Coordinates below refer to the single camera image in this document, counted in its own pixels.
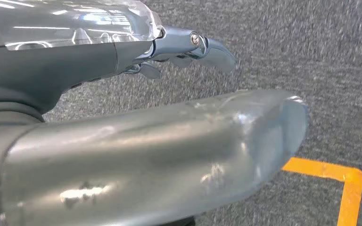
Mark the yellow floor tape square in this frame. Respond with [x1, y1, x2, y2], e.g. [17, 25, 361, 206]
[281, 157, 362, 226]

